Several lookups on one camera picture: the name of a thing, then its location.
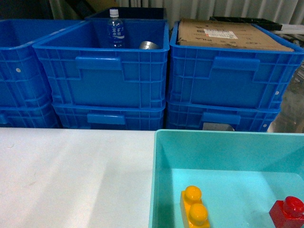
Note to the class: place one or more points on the red toy block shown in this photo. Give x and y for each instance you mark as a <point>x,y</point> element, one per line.
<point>288,213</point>

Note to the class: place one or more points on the brown cardboard box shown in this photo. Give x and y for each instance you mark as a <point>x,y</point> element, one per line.
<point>208,33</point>

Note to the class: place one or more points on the yellow toy block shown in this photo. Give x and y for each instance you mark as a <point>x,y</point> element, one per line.
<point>194,213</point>

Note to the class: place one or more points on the lower right blue crate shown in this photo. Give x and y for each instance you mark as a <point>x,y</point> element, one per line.
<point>194,116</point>

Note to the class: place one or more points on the blue crate with cardboard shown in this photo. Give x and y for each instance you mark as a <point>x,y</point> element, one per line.
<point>231,77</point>

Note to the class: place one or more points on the lower middle blue crate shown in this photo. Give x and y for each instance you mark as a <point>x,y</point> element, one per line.
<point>109,118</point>

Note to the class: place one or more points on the silver metal can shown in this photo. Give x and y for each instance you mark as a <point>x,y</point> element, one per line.
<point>148,45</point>

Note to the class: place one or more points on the blue crate with bottle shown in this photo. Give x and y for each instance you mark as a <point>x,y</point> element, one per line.
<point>82,68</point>

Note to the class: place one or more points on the clear water bottle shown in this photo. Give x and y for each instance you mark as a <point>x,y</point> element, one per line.
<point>115,30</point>

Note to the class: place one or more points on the teal plastic bin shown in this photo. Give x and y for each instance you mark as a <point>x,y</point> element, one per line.
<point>241,175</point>

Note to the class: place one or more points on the lower left blue crate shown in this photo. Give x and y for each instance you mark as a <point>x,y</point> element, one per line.
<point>34,117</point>

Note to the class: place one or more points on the blue crate far left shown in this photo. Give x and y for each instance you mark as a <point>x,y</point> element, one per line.
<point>23,80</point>

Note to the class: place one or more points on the black tray in background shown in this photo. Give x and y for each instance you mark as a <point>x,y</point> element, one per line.
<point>263,23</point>

